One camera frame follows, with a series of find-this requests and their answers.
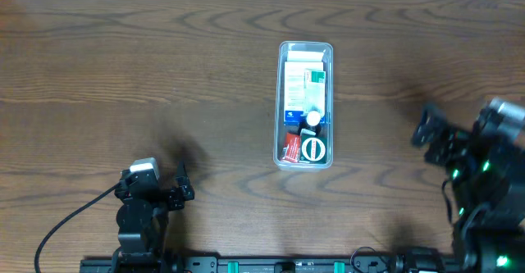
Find blue medicine box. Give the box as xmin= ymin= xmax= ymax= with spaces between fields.
xmin=283 ymin=61 xmax=327 ymax=125

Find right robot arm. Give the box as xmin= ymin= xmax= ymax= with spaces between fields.
xmin=390 ymin=98 xmax=524 ymax=272

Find black mounting rail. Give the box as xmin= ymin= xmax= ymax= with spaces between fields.
xmin=80 ymin=256 xmax=456 ymax=273

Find green square box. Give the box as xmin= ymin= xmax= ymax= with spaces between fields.
xmin=299 ymin=129 xmax=328 ymax=164

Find left black cable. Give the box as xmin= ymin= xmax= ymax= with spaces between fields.
xmin=34 ymin=182 xmax=124 ymax=273

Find red orange medicine box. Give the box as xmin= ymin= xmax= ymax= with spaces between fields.
xmin=281 ymin=133 xmax=301 ymax=163

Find white green medicine box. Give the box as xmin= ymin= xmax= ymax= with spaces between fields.
xmin=303 ymin=70 xmax=326 ymax=117

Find clear plastic container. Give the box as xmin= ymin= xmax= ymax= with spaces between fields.
xmin=273 ymin=41 xmax=334 ymax=171

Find dark bottle white cap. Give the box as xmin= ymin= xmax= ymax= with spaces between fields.
xmin=299 ymin=111 xmax=322 ymax=136

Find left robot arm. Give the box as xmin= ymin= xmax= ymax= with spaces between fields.
xmin=109 ymin=157 xmax=194 ymax=273

